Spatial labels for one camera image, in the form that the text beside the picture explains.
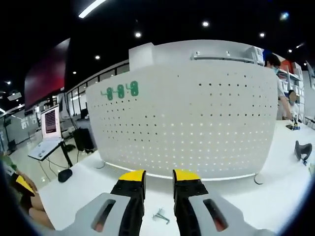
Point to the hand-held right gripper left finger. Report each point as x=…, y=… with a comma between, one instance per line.
x=108, y=216

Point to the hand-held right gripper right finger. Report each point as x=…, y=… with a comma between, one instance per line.
x=204, y=216

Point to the silver metal hook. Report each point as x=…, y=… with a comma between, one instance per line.
x=160, y=215

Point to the white perforated mounting plate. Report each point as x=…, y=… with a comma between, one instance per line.
x=184, y=123

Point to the black oval object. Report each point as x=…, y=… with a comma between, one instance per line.
x=65, y=175

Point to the rolling laptop stand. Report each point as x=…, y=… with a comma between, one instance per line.
x=66, y=155

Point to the white laptop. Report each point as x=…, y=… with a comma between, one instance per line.
x=50, y=123

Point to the black case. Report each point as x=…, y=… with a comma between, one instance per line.
x=83, y=138

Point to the large dark red display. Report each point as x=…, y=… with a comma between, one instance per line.
x=46, y=73

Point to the dark grey curved cushion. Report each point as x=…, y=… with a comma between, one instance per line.
x=304, y=150

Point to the small tabletop device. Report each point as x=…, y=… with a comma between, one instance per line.
x=293, y=123

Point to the long ceiling light strip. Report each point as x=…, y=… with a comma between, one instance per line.
x=92, y=8

